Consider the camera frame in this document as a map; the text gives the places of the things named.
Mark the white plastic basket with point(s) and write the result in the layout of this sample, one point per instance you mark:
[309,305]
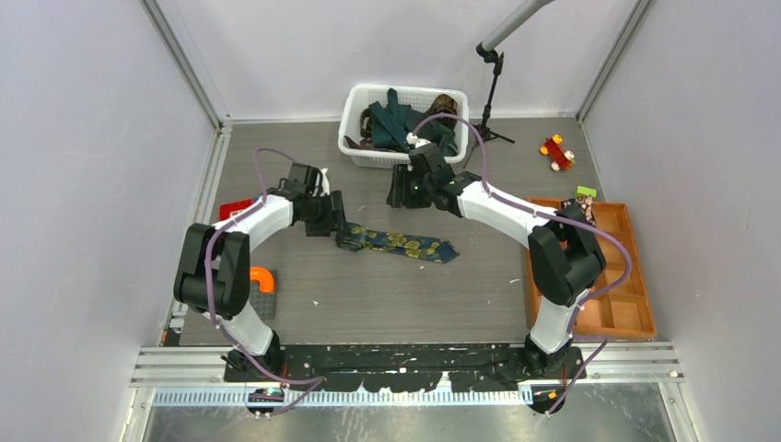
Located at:
[362,95]

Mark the dark green tie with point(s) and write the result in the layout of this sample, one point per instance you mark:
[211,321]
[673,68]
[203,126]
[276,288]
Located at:
[387,125]

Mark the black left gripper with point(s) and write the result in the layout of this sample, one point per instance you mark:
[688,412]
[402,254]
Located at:
[334,215]

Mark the red toy house block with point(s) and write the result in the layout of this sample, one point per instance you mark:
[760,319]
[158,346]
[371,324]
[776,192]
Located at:
[227,210]

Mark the orange grey toy block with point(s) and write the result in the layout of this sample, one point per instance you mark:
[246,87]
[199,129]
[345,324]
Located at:
[262,296]

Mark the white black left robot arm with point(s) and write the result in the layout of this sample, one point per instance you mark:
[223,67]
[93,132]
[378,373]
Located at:
[214,272]

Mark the blue yellow floral tie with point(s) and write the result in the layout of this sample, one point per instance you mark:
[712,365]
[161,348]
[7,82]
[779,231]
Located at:
[356,237]

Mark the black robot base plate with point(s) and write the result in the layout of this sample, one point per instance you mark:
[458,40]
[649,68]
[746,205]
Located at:
[407,368]

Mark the red toy car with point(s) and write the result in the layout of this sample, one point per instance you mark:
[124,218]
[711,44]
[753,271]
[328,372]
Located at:
[560,158]

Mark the green toy block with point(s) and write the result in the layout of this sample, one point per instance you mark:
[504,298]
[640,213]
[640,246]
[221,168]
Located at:
[585,192]

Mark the black tripod stand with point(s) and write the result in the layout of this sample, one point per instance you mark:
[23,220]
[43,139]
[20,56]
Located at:
[486,134]

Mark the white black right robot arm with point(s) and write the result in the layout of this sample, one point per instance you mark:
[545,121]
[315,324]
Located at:
[565,257]

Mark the dark floral tie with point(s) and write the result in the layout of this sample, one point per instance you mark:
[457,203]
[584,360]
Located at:
[362,144]

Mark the orange wooden compartment tray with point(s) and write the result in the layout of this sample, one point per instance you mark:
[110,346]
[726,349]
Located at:
[623,313]

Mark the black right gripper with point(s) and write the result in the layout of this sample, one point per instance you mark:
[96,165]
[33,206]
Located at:
[399,195]

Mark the brown patterned rolled tie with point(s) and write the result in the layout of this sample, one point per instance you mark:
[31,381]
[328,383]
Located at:
[445,104]

